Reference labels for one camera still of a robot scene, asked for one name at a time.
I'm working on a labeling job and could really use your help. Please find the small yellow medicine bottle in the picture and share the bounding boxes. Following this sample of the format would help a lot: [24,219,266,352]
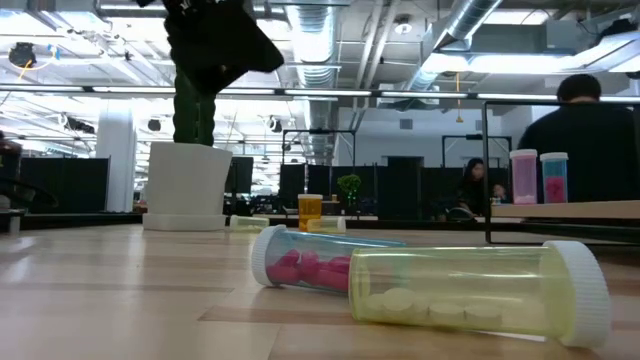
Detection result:
[305,215,348,235]
[229,214,271,233]

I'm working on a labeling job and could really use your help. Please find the pink medicine bottle white cap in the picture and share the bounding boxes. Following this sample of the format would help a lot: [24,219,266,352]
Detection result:
[509,148,539,206]

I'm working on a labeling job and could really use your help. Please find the small green plant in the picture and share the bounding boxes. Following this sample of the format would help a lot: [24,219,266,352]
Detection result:
[337,173,362,206]

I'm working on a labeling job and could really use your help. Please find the blue bottle pink capsules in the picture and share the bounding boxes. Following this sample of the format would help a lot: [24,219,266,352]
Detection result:
[538,151,569,205]
[249,223,407,295]

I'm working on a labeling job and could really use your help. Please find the large orange medicine bottle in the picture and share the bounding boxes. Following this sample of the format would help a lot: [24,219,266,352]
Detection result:
[297,193,324,233]

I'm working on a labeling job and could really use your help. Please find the silver ventilation duct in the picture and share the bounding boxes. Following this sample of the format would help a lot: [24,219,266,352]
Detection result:
[284,0,351,166]
[399,0,504,94]

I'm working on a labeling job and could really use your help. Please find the person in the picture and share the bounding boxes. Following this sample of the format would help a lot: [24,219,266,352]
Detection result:
[517,73,640,205]
[457,157,507,217]

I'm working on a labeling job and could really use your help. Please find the yellow bottle white tablets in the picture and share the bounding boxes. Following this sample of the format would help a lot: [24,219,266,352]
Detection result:
[347,239,612,350]

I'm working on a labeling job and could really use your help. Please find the wooden shelf black frame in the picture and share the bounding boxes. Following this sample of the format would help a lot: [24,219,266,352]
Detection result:
[481,99,640,247]

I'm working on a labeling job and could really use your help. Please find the black metal stand frame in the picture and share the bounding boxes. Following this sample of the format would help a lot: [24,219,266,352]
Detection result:
[281,128,357,169]

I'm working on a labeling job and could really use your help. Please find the black partition wall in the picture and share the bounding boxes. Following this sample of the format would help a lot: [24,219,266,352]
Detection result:
[277,154,519,224]
[0,156,110,214]

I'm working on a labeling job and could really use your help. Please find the black ceiling device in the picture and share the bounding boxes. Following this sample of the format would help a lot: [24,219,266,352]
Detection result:
[7,41,40,70]

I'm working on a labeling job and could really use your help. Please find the white building column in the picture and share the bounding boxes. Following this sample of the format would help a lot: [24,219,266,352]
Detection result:
[96,99,137,214]

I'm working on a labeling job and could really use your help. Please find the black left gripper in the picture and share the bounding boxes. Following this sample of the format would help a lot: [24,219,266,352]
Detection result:
[163,0,286,97]

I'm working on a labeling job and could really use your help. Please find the long ceiling light strip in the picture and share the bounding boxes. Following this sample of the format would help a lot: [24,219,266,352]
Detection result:
[0,84,640,101]

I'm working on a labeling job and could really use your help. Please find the white pot saucer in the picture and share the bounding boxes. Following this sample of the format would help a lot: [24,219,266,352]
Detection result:
[142,213,228,233]

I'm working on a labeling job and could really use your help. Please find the green cactus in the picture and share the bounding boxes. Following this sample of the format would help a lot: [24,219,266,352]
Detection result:
[172,64,220,147]

